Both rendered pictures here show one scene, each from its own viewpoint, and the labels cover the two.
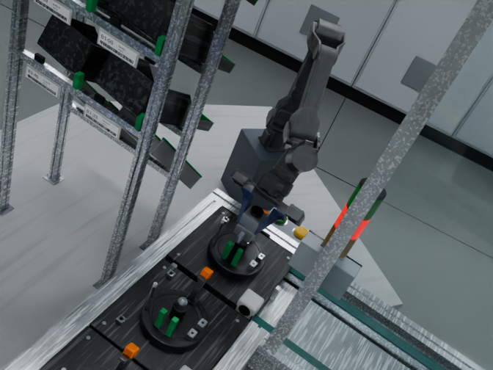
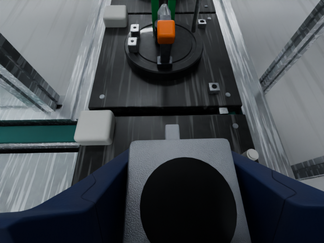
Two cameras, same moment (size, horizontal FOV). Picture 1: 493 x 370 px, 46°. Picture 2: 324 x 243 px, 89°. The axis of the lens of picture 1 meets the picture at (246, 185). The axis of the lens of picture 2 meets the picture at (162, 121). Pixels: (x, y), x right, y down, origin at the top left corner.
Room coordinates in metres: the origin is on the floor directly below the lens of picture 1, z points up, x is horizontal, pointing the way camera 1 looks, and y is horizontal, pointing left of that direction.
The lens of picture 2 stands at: (0.99, -0.05, 1.19)
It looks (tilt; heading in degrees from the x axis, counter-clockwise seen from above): 63 degrees down; 164
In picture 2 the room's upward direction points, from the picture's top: straight up
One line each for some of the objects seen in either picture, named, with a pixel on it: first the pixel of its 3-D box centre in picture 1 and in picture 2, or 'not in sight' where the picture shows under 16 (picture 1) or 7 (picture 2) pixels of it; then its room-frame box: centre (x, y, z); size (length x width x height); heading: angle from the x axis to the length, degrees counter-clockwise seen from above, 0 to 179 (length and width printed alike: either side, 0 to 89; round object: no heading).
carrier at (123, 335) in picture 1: (178, 310); (163, 30); (0.75, 0.02, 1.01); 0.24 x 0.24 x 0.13; 75
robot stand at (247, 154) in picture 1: (260, 170); not in sight; (1.36, -0.02, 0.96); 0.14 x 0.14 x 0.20; 39
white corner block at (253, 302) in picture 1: (249, 304); (98, 129); (0.87, -0.11, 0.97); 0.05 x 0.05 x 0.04; 75
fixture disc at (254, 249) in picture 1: (236, 253); not in sight; (0.99, -0.05, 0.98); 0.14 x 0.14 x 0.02
